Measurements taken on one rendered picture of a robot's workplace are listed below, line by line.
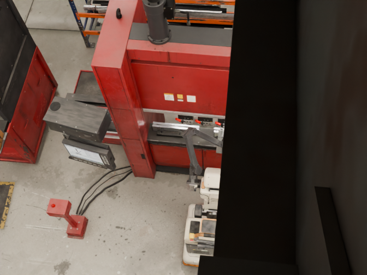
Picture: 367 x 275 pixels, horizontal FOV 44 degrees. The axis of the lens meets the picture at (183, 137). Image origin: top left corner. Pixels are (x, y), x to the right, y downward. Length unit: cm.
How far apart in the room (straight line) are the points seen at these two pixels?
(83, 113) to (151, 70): 68
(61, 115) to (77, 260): 212
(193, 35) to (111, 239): 274
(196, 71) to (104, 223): 245
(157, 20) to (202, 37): 43
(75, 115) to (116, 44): 69
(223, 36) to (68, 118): 145
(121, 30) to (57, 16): 365
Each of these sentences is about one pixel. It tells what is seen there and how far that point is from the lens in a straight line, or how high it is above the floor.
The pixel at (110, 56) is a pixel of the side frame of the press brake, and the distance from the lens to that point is 370.
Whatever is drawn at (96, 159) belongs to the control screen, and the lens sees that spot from 424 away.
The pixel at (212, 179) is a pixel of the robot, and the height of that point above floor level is 136.
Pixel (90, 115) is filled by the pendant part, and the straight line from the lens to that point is 384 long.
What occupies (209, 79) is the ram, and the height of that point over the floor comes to 193.
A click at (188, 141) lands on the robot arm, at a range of 410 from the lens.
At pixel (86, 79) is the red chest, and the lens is 528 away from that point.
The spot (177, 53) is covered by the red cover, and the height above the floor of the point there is 228.
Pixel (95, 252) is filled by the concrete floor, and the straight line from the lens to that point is 545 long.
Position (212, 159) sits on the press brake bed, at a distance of 506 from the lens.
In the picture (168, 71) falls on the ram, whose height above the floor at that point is 201.
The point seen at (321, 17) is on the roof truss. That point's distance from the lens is 24.
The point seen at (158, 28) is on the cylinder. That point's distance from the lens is 358.
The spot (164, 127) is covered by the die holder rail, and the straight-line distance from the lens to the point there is 479.
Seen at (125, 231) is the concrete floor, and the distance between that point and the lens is 544.
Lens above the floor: 515
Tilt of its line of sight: 62 degrees down
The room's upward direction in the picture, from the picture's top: 7 degrees counter-clockwise
